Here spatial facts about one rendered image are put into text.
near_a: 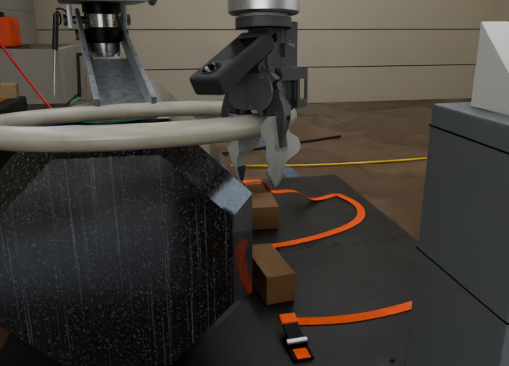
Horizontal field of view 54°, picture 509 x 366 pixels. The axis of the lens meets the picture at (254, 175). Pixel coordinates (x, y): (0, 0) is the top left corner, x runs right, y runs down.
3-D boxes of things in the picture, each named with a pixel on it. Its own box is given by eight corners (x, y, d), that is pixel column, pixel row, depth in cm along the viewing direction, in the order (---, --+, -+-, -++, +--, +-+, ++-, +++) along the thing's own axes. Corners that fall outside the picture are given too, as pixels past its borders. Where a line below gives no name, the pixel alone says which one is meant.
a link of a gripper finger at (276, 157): (313, 177, 66) (301, 109, 66) (288, 186, 62) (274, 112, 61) (295, 179, 68) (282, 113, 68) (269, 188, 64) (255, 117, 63)
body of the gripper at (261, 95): (309, 111, 67) (310, 18, 64) (270, 117, 60) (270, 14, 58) (264, 109, 72) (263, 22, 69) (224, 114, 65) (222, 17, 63)
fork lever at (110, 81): (64, 24, 151) (62, 7, 148) (129, 24, 157) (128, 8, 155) (76, 123, 97) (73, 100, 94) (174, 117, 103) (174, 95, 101)
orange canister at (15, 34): (-11, 51, 430) (-17, 11, 420) (5, 48, 477) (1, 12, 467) (17, 51, 434) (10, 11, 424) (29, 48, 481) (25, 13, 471)
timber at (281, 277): (295, 300, 195) (295, 273, 191) (266, 305, 191) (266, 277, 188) (270, 267, 222) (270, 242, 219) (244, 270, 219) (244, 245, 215)
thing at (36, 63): (-5, 152, 428) (-21, 49, 403) (30, 123, 550) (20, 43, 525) (70, 149, 439) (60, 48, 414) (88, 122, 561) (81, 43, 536)
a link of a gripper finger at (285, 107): (297, 145, 62) (284, 74, 61) (290, 146, 61) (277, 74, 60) (267, 149, 65) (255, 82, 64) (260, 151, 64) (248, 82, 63)
